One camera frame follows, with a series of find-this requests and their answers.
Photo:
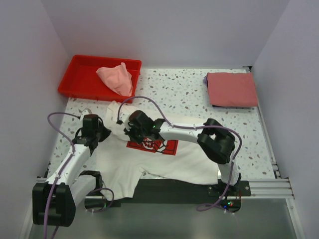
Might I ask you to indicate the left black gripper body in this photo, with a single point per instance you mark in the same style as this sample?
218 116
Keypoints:
102 132

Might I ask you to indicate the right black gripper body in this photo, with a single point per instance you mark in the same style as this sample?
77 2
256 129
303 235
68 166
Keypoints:
138 135

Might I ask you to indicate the white graphic t-shirt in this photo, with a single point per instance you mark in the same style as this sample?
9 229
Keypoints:
122 163

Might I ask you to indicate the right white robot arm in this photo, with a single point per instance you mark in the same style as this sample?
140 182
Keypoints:
220 144

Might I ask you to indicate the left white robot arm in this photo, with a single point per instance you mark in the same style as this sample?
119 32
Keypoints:
55 200

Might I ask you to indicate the light pink t-shirt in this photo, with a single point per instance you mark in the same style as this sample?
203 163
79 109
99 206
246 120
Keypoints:
117 79

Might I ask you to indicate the red plastic bin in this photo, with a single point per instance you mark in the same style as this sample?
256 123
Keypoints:
82 82

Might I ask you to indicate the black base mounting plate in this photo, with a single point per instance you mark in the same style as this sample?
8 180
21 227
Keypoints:
167 191

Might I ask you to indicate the folded purple t-shirt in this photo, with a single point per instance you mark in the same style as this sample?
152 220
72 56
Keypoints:
205 81

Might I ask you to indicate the folded dusty red t-shirt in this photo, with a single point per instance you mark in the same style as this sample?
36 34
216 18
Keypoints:
231 89

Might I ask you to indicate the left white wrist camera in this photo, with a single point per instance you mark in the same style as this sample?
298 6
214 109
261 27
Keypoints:
85 112

